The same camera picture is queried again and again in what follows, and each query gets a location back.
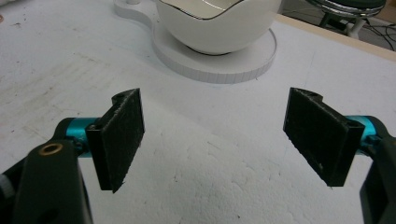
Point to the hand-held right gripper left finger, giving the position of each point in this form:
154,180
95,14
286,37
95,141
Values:
118,140

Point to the white round-ended base board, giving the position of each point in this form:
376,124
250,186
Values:
218,62

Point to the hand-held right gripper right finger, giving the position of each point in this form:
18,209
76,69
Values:
320,137

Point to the white bowl with gold rim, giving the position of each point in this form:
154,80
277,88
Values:
214,26

